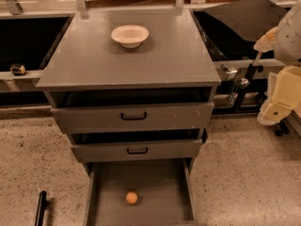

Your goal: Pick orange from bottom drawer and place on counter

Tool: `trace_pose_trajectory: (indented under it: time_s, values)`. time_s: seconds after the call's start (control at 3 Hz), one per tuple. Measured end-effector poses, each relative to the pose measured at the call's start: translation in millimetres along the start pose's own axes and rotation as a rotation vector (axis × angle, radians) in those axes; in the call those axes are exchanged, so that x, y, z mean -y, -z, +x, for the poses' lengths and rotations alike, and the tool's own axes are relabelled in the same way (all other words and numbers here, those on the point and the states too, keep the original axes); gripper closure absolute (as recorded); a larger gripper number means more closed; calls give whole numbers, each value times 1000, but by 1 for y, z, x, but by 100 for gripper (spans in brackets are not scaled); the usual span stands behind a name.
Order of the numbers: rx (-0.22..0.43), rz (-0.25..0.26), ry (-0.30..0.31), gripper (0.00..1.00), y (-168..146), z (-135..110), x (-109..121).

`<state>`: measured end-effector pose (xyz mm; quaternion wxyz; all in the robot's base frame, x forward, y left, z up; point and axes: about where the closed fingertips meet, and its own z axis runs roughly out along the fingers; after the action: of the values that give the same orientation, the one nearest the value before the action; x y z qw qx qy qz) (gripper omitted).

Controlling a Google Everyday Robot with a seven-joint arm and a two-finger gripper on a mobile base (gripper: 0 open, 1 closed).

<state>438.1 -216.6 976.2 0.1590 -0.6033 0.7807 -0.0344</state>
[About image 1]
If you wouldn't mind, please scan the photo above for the black tray stand table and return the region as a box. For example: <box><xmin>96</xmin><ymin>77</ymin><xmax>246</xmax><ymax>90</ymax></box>
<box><xmin>196</xmin><ymin>0</ymin><xmax>288</xmax><ymax>115</ymax></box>

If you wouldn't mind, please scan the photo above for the orange fruit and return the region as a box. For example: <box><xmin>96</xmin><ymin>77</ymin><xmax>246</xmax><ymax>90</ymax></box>
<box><xmin>126</xmin><ymin>191</ymin><xmax>138</xmax><ymax>205</ymax></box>

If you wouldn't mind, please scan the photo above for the white bowl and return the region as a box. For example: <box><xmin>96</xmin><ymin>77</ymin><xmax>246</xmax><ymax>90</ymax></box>
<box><xmin>111</xmin><ymin>24</ymin><xmax>150</xmax><ymax>49</ymax></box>

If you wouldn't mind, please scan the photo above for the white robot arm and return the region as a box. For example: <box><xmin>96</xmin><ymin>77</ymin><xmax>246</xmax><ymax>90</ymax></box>
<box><xmin>253</xmin><ymin>0</ymin><xmax>301</xmax><ymax>125</ymax></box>

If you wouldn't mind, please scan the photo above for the grey middle drawer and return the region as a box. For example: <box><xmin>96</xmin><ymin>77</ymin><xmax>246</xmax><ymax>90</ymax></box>
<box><xmin>71</xmin><ymin>139</ymin><xmax>201</xmax><ymax>163</ymax></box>

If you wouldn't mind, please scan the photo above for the black bar handle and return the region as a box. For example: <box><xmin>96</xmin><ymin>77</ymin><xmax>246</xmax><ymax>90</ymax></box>
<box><xmin>34</xmin><ymin>191</ymin><xmax>49</xmax><ymax>226</ymax></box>

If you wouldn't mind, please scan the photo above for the grey top drawer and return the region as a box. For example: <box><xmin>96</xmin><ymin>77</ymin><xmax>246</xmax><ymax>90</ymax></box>
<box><xmin>52</xmin><ymin>103</ymin><xmax>214</xmax><ymax>134</ymax></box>

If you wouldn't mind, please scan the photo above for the grey open bottom drawer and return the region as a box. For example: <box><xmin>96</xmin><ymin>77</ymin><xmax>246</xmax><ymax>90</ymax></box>
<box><xmin>83</xmin><ymin>159</ymin><xmax>197</xmax><ymax>226</ymax></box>

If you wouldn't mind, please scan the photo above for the grey drawer cabinet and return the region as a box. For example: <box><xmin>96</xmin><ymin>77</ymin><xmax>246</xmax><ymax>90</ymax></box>
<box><xmin>36</xmin><ymin>7</ymin><xmax>222</xmax><ymax>174</ymax></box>

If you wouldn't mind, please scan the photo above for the metal clamp bracket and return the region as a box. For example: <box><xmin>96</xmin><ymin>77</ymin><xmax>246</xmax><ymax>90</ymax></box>
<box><xmin>220</xmin><ymin>64</ymin><xmax>250</xmax><ymax>105</ymax></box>

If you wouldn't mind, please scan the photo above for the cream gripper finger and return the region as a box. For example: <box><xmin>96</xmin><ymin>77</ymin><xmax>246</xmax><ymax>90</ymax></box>
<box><xmin>253</xmin><ymin>27</ymin><xmax>277</xmax><ymax>53</ymax></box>

